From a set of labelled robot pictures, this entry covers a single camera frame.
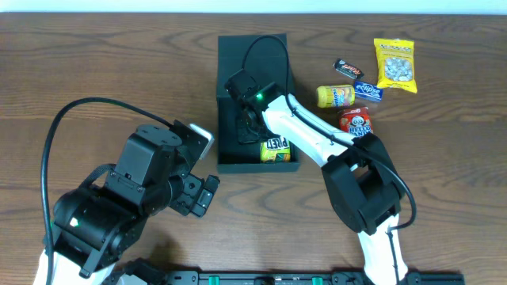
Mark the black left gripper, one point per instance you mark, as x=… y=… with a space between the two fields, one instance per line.
x=196 y=194

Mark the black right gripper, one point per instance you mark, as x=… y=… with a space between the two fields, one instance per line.
x=245 y=127

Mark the green pretz box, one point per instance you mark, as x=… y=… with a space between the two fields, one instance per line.
x=275 y=150

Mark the black gift box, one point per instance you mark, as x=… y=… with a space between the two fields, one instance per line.
x=266 y=61

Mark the yellow snack bag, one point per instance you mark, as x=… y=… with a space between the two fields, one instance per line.
x=395 y=60

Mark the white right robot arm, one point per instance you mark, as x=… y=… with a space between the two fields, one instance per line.
x=364 y=187

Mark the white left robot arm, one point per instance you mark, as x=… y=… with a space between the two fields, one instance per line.
x=98 y=221

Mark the yellow candy jar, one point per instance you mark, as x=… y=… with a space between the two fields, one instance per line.
x=330 y=96

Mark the red hello panda box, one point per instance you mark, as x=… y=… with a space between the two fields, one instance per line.
x=355 y=121

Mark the black chocolate bar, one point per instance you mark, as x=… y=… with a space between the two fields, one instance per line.
x=348 y=69

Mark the blue eclipse mint tin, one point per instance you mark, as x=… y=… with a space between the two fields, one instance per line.
x=367 y=91

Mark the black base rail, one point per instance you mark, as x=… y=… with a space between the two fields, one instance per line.
x=334 y=278

